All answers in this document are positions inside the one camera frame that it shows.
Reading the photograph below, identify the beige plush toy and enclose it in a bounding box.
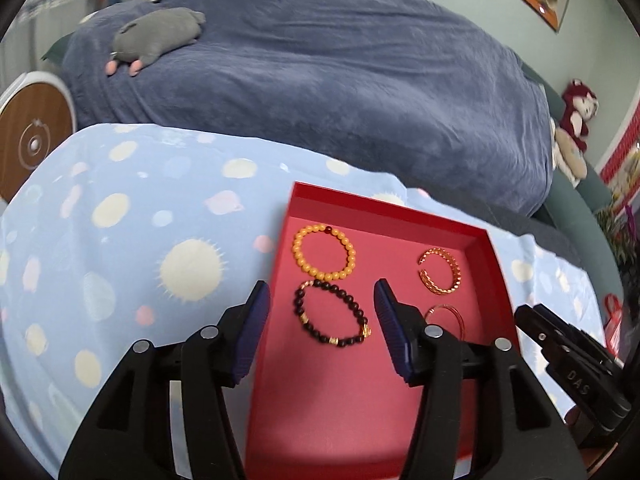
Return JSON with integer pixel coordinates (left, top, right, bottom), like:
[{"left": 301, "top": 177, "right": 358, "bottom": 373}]
[{"left": 550, "top": 119, "right": 588, "bottom": 188}]

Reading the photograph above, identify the grey plush toy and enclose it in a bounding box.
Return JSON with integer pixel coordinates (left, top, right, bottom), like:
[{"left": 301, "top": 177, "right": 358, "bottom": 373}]
[{"left": 105, "top": 8, "right": 206, "bottom": 77}]

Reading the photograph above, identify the green sofa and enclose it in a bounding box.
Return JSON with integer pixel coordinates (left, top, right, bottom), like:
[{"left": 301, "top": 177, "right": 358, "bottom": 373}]
[{"left": 519, "top": 62, "right": 626, "bottom": 302}]

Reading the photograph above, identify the red cardboard box tray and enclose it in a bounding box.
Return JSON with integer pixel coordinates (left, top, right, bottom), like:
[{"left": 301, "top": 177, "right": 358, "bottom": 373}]
[{"left": 245, "top": 182, "right": 516, "bottom": 479}]

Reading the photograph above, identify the red monkey plush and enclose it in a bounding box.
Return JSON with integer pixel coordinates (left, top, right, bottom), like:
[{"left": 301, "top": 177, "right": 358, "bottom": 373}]
[{"left": 560, "top": 79, "right": 599, "bottom": 153}]

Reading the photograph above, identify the orange bead bracelet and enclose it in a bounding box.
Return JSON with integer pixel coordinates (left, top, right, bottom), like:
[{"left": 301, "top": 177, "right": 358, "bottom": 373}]
[{"left": 290, "top": 223, "right": 357, "bottom": 282}]

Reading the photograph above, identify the gold chain cuff bangle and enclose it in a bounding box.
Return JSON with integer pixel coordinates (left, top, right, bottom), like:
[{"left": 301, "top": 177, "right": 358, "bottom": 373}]
[{"left": 418, "top": 247, "right": 462, "bottom": 296}]

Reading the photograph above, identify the light blue patterned cloth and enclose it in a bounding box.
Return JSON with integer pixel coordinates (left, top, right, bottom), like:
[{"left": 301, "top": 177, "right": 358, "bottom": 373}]
[{"left": 1, "top": 124, "right": 604, "bottom": 474}]

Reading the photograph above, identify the round wooden white device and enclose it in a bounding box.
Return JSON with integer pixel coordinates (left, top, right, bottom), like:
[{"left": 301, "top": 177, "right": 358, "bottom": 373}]
[{"left": 0, "top": 70, "right": 77, "bottom": 204}]

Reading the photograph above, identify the dark blue blanket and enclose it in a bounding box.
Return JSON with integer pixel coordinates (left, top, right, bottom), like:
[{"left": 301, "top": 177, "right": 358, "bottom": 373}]
[{"left": 61, "top": 0, "right": 553, "bottom": 214}]

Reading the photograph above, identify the thin gold bangle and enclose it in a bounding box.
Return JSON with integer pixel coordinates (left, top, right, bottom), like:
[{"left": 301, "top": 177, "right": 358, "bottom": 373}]
[{"left": 423, "top": 304, "right": 466, "bottom": 340}]

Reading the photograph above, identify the black bead bracelet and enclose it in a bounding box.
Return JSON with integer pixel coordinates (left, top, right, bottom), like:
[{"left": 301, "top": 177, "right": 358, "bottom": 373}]
[{"left": 292, "top": 278, "right": 372, "bottom": 350}]

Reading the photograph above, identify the red gift bag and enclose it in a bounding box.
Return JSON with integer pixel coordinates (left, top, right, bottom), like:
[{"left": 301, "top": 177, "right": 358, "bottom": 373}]
[{"left": 604, "top": 294, "right": 623, "bottom": 358}]

